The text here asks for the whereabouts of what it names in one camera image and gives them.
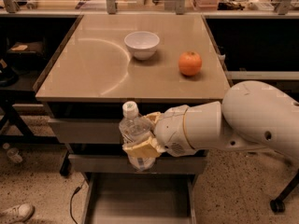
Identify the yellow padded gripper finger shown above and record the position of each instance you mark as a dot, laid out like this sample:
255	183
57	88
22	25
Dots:
153	117
148	148

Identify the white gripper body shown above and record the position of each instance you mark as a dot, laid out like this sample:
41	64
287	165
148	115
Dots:
170	129

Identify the clear plastic water bottle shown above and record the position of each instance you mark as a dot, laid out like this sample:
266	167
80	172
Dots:
134	130

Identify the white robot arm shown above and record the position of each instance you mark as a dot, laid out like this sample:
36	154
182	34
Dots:
252	116

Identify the grey drawer cabinet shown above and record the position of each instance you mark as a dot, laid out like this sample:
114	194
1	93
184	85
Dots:
92	73

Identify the open bottom grey drawer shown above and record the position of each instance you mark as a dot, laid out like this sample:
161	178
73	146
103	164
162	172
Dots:
139	199

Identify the middle grey drawer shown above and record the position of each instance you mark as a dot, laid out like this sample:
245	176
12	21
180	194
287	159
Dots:
118	164

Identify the top grey drawer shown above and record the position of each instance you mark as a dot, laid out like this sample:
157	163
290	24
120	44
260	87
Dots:
86	131

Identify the small bottle on floor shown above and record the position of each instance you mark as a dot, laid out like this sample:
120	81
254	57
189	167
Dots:
13	153

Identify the orange fruit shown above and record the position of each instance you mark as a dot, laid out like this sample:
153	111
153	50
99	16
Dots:
189	63

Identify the white ceramic bowl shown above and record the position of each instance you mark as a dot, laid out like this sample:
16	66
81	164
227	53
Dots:
142	44

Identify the black office chair base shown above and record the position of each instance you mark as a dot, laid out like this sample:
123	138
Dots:
277	205

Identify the white sneaker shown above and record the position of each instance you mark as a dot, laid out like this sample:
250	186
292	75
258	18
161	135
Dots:
17	214

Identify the black side table frame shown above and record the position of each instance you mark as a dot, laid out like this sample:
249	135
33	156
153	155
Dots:
22	64

